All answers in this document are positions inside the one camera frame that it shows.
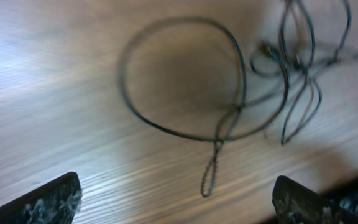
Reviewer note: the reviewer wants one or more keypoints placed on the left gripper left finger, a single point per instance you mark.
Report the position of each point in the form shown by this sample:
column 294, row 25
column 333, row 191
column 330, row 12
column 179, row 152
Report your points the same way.
column 54, row 202

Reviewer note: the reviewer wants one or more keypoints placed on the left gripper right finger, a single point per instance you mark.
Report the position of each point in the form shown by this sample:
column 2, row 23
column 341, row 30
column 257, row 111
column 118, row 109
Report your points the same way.
column 296, row 204

